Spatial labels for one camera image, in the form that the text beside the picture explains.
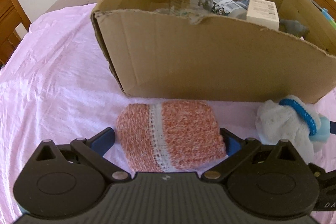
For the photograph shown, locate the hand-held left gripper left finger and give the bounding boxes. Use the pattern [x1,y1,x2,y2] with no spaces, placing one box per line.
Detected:
[35,127,132,182]

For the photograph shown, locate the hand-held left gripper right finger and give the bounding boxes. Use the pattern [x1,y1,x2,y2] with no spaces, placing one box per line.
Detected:
[201,127,302,182]

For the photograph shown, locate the white and blue sock bundle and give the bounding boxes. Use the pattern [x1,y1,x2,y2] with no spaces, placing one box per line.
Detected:
[255,95,336,162]

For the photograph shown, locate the orange and white knitted pouch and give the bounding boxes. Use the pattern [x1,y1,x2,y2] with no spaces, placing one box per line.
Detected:
[115,101,227,172]

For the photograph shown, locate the brown cardboard box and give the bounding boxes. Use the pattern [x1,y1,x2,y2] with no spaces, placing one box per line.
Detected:
[91,0,336,104]

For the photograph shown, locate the small cream carton box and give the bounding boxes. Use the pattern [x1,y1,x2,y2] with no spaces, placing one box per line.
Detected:
[246,0,280,30]

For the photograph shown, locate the clear jar with printed label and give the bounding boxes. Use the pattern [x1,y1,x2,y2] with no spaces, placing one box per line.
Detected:
[212,0,248,18]

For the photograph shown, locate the pink tablecloth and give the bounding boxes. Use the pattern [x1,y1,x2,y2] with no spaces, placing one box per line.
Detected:
[0,2,336,224]

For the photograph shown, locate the blue cup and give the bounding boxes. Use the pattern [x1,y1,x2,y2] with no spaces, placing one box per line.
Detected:
[320,7,332,20]

